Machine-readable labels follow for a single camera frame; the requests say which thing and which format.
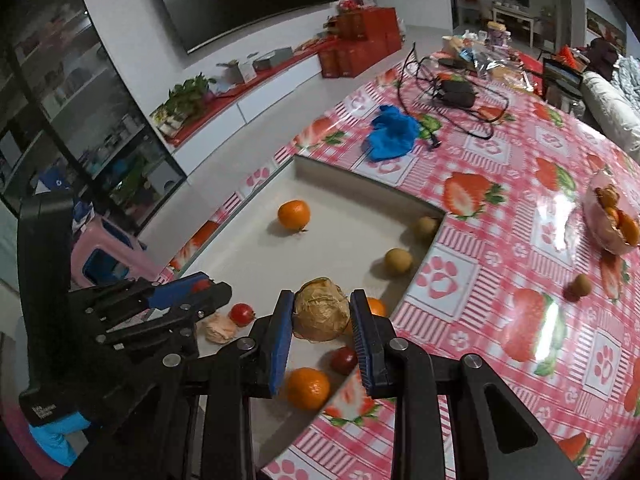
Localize grey box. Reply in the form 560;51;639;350
252;47;294;72

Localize clear glass bowl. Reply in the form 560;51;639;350
581;169;640;257

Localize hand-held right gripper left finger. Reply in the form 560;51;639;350
95;289;296;480

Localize grey crumpled blanket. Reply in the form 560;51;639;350
612;55;640;98

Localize blue disposable glove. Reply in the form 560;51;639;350
368;105;420;162

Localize person's left hand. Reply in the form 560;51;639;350
29;411;92;466

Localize red cherry tomato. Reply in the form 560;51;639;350
228;302;256;327
329;346;359;376

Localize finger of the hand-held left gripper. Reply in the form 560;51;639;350
70;271;212;320
96;281;234;362

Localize strawberry print tablecloth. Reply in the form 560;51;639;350
160;50;640;480

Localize pink plastic stool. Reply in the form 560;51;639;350
70;215;161;288

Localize golden husked physalis fruit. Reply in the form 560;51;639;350
292;278;351;343

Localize tall red gift box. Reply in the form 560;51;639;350
360;7;403;56

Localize glass display cabinet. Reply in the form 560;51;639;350
0;0;187;241

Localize dark maroon garment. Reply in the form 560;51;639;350
585;37;621;68

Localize white television console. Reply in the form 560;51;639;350
150;35;346;161

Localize black charger with cable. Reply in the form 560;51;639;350
397;42;511;152

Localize framed wall picture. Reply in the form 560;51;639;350
586;7;626;41

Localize white shallow cardboard tray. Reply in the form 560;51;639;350
192;154;447;468

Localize pale wrinkled fruit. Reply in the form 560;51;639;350
202;312;239;345

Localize black power adapter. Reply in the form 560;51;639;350
437;80;476;108

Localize white side table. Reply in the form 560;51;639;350
492;2;543;48

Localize low red gift box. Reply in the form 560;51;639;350
320;40;388;79

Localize grey white sofa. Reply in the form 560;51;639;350
580;55;640;161

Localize green potted plant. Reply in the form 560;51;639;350
152;74;217;138

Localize brown longan fruit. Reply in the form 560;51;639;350
413;216;441;241
384;248;414;277
564;273;594;303

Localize pile of packaged snacks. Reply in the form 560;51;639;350
440;30;526;78

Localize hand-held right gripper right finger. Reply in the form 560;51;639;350
350;289;583;480

